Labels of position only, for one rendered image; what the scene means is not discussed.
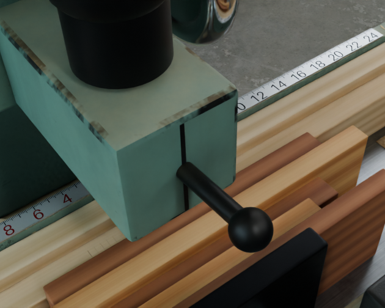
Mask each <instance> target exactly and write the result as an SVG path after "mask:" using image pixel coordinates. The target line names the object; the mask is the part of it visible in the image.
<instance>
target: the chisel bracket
mask: <svg viewBox="0 0 385 308"><path fill-rule="evenodd" d="M172 37H173V47H174V56H173V60H172V62H171V64H170V66H169V68H168V69H167V70H166V71H165V72H164V73H163V74H162V75H160V76H159V77H157V78H156V79H154V80H153V81H150V82H148V83H146V84H143V85H141V86H137V87H132V88H127V89H104V88H99V87H95V86H91V85H89V84H86V83H85V82H83V81H81V80H80V79H79V78H77V77H76V76H75V74H74V73H73V72H72V70H71V68H70V64H69V61H68V56H67V50H66V47H65V42H64V36H63V33H62V28H61V22H60V19H59V14H58V11H57V7H56V6H54V5H53V4H52V3H51V2H50V1H49V0H20V1H17V2H14V3H13V4H9V5H7V6H4V7H1V8H0V53H1V56H2V59H3V63H4V66H5V69H6V72H7V76H8V78H9V81H10V85H11V88H12V91H13V94H14V97H15V101H16V103H17V104H18V106H19V107H20V108H21V109H22V110H23V112H24V113H25V114H26V115H27V116H28V117H29V119H30V120H31V122H32V123H33V124H34V125H35V126H36V127H37V129H38V130H39V132H41V133H42V135H43V136H44V137H45V139H46V140H47V141H48V142H49V143H50V145H51V146H52V147H53V149H55V151H56V152H57V153H58V155H59V156H60V157H61V158H62V159H63V161H64V162H65V163H66V165H67V166H68V167H69V168H70V169H71V171H72V172H73V173H74V174H75V175H76V177H77V178H78V179H79V180H80V182H81V183H82V184H83V185H84V187H85V188H86V189H87V190H88V192H90V194H91V195H92V197H93V198H94V199H95V200H96V201H97V202H98V204H99V205H100V207H101V208H102V209H103V210H104V211H105V212H106V214H107V215H108V216H109V217H110V218H111V220H112V221H113V222H114V224H115V225H116V226H117V227H118V228H119V230H120V231H121V232H122V233H123V234H124V236H125V237H126V238H127V239H128V240H130V241H131V242H134V241H137V240H139V239H141V238H142V237H144V236H146V235H147V234H149V233H151V232H152V231H154V230H156V229H157V228H159V227H161V226H163V225H164V224H166V223H168V222H169V221H171V220H173V219H174V218H176V217H177V216H180V215H181V214H183V213H184V212H186V211H188V210H190V209H191V208H193V207H195V206H196V205H198V204H200V203H201V202H203V200H202V199H201V198H200V197H198V196H197V195H196V194H195V193H194V192H193V191H191V190H190V189H189V188H188V187H187V186H186V185H185V184H184V183H183V182H182V181H181V180H180V179H179V178H177V176H176V173H177V170H178V168H179V167H180V166H181V165H183V164H185V163H186V162H190V163H192V164H193V165H195V166H196V167H197V168H198V169H199V170H200V171H201V172H203V173H204V174H205V175H206V176H207V177H208V178H209V179H211V180H212V181H213V182H214V183H216V184H217V185H218V186H219V187H220V188H221V189H222V190H223V189H225V188H226V187H228V186H230V185H231V184H232V183H233V182H234V181H235V179H236V158H237V118H238V91H237V88H236V87H235V85H234V84H232V83H231V82H230V81H229V80H228V79H226V78H225V77H224V76H222V75H221V74H220V73H219V72H218V71H216V70H215V69H214V68H213V67H212V66H210V65H209V64H208V63H206V62H205V61H204V60H203V59H202V58H200V57H199V56H198V55H197V54H196V53H194V52H193V51H191V50H190V49H189V48H188V47H187V46H186V45H184V44H183V43H182V42H181V41H179V40H178V39H177V38H176V37H174V36H173V35H172Z"/></svg>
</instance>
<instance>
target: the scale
mask: <svg viewBox="0 0 385 308"><path fill-rule="evenodd" d="M381 37H383V34H380V33H379V32H377V31H376V30H374V29H372V28H370V29H369V30H367V31H365V32H363V33H361V34H359V35H357V36H355V37H353V38H351V39H349V40H347V41H346V42H344V43H342V44H340V45H338V46H336V47H334V48H333V49H330V50H329V51H327V52H325V53H323V54H321V55H319V56H317V57H315V58H313V59H311V60H309V61H308V62H306V63H304V64H302V65H300V66H298V67H296V68H294V69H292V70H290V71H288V72H286V73H285V74H283V75H281V76H279V77H277V78H275V79H273V80H272V81H270V82H268V83H266V84H264V85H262V86H260V87H258V88H256V89H254V90H252V91H250V92H249V93H247V94H245V95H243V96H241V97H239V98H238V114H240V113H242V112H244V111H245V110H247V109H249V108H251V107H253V106H255V105H257V104H259V103H260V102H262V101H264V100H266V99H268V98H269V97H272V96H273V95H275V94H277V93H279V92H281V91H283V90H284V89H286V88H288V87H290V86H292V85H294V84H296V83H298V82H299V81H301V80H303V79H305V78H307V77H308V76H310V75H312V74H314V73H316V72H318V71H320V70H322V69H323V68H325V67H327V66H329V65H331V64H333V63H335V62H337V61H338V60H340V59H342V58H344V57H346V56H347V55H349V54H351V53H353V52H355V51H357V50H359V49H361V48H362V47H364V46H366V45H368V44H370V43H372V42H374V41H375V40H378V39H379V38H381ZM89 194H90V192H88V190H87V189H86V188H85V187H84V185H83V184H82V183H81V182H80V181H79V182H77V183H75V184H74V185H71V186H69V187H68V188H66V189H64V190H62V191H60V192H58V193H56V194H55V195H53V196H51V197H49V198H47V199H45V200H43V201H41V202H39V203H37V204H35V205H33V206H32V207H30V208H28V209H26V210H24V211H22V212H20V213H18V214H16V215H15V216H12V217H11V218H9V219H7V220H5V221H3V222H1V223H0V242H2V241H4V240H6V239H8V238H10V237H12V236H14V235H15V234H17V233H19V232H21V231H23V230H24V229H26V228H28V227H30V226H32V225H34V224H36V223H38V222H39V221H41V220H43V219H45V218H47V217H49V216H51V215H53V214H55V213H56V212H58V211H60V210H62V209H63V208H65V207H67V206H69V205H71V204H73V203H75V202H77V201H78V200H80V199H82V198H84V197H86V196H88V195H89Z"/></svg>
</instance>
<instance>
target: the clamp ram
mask: <svg viewBox="0 0 385 308"><path fill-rule="evenodd" d="M327 250H328V243H327V242H326V241H325V240H324V239H323V238H322V237H321V236H319V234H318V233H317V232H316V231H314V230H313V229H312V228H310V227H309V228H307V229H306V230H304V231H302V232H301V233H299V234H298V235H297V236H295V237H293V238H292V239H290V240H289V241H287V242H286V243H284V244H283V245H281V246H280V247H278V248H277V249H275V250H274V251H273V252H271V253H269V254H268V255H266V256H265V257H264V258H262V259H260V260H259V261H257V262H256V263H254V264H253V265H251V266H250V267H248V268H247V269H246V270H244V271H243V272H241V273H240V274H238V275H237V276H235V277H234V278H232V279H231V280H229V281H228V282H226V283H225V284H223V285H222V286H220V287H219V288H217V289H216V290H214V291H213V292H211V293H210V294H208V295H207V296H205V297H204V298H202V299H201V300H199V301H198V302H196V303H195V304H193V305H192V306H190V307H189V308H314V307H315V302H316V299H317V294H318V289H319V285H320V280H321V275H322V272H323V267H324V263H325V258H326V253H327Z"/></svg>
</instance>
